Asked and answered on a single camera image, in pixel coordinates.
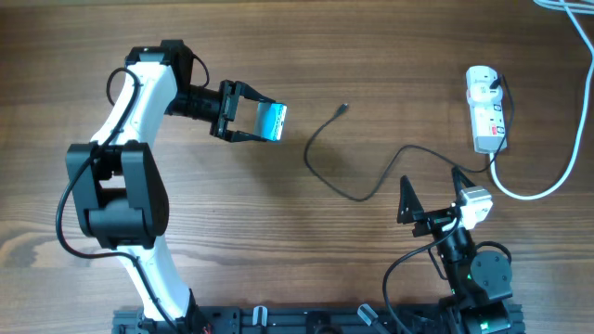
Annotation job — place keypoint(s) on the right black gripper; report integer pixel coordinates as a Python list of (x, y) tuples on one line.
[(411, 211)]

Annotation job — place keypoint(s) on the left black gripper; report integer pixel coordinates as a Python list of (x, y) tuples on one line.
[(227, 109)]

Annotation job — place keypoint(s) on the turquoise Samsung Galaxy smartphone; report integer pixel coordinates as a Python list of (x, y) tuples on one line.
[(270, 118)]

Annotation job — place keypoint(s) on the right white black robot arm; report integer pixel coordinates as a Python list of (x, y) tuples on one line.
[(479, 274)]

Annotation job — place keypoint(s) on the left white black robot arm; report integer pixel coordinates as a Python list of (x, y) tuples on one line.
[(116, 204)]

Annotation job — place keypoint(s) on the white USB charger plug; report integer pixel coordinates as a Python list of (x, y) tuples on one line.
[(482, 93)]

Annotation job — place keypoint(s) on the white power strip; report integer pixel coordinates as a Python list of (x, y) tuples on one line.
[(487, 121)]

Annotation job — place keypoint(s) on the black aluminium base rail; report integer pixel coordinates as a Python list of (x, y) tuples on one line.
[(320, 320)]

